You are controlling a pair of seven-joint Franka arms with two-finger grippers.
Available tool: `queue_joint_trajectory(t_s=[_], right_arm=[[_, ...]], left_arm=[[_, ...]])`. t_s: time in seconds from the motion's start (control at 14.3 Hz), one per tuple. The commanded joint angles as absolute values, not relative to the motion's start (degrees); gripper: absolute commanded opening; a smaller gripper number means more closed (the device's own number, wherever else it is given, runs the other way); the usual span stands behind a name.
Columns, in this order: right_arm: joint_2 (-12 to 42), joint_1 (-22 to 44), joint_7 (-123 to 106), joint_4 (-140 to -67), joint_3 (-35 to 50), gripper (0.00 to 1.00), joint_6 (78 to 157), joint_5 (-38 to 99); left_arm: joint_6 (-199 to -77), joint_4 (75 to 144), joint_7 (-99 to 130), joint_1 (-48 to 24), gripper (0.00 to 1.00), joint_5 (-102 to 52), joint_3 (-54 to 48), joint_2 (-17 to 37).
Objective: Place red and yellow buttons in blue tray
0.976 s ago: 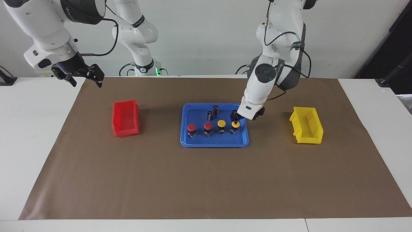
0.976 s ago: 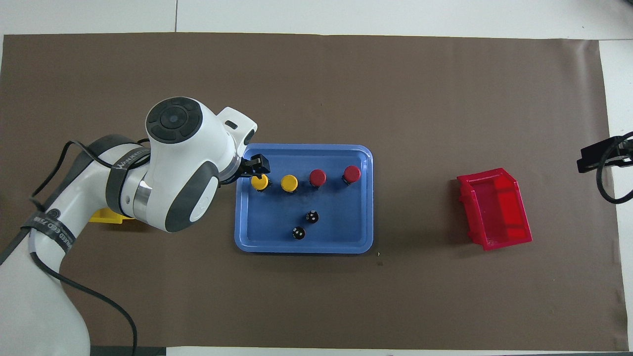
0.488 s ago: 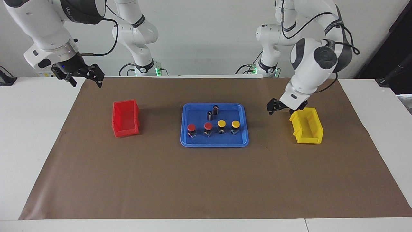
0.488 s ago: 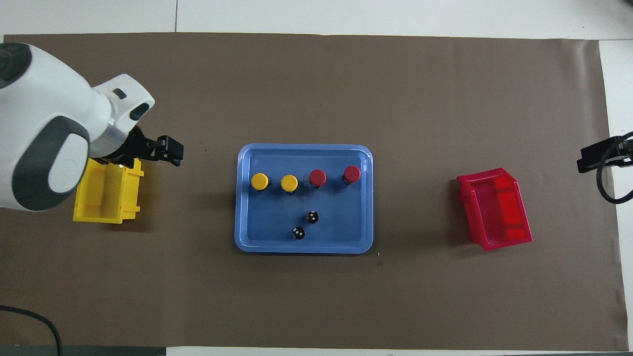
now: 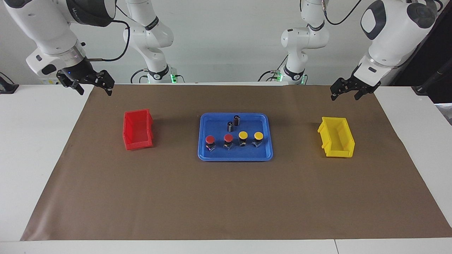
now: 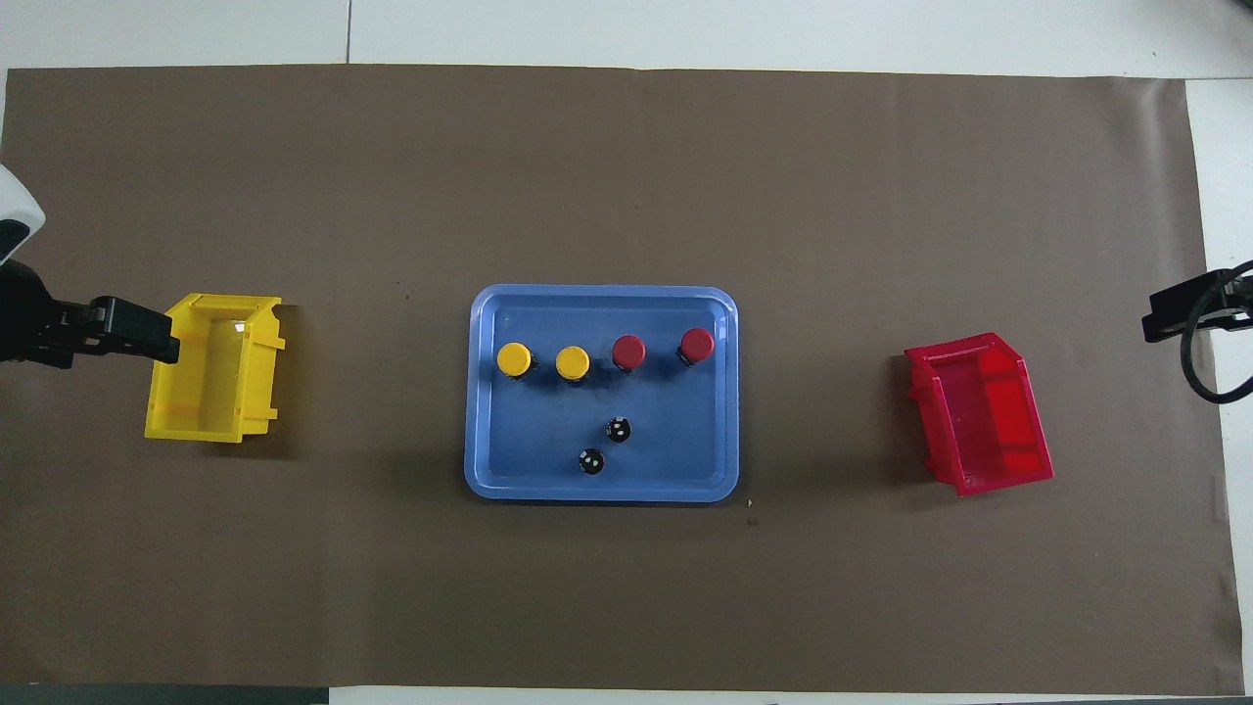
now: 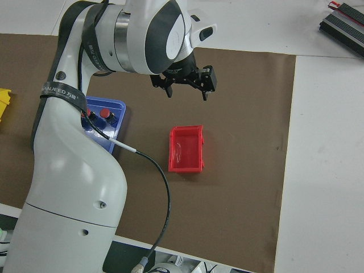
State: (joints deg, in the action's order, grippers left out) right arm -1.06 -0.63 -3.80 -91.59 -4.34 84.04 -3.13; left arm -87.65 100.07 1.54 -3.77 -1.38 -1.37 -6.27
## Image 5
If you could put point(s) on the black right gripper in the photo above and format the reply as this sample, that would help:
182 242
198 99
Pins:
84 72

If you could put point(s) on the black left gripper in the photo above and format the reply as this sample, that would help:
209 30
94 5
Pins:
360 84

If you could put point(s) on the yellow push button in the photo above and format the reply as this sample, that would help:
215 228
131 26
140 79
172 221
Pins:
258 135
243 134

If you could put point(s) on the red push button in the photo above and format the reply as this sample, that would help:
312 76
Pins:
228 137
210 139

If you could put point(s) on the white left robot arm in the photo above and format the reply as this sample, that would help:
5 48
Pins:
392 35

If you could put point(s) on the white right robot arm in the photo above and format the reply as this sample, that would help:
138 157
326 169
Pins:
46 28

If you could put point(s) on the blue plastic tray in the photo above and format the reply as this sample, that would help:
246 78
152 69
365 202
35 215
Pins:
233 155

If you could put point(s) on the yellow plastic bin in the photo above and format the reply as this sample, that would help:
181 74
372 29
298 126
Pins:
339 141

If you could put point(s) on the red plastic bin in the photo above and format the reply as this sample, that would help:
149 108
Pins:
137 130

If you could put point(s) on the black stand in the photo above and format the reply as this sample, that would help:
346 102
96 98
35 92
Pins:
423 88

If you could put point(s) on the small black device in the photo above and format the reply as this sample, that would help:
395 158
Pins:
7 88

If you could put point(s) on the dark panel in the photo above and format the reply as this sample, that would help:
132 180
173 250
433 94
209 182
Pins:
438 53

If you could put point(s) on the large black capacitor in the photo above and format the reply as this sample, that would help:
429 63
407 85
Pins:
236 120

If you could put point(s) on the small black capacitor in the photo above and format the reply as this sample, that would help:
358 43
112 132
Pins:
230 126

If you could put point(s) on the brown paper mat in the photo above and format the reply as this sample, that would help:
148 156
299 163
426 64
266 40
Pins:
226 197

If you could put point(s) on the white wall socket box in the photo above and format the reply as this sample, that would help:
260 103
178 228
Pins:
47 81

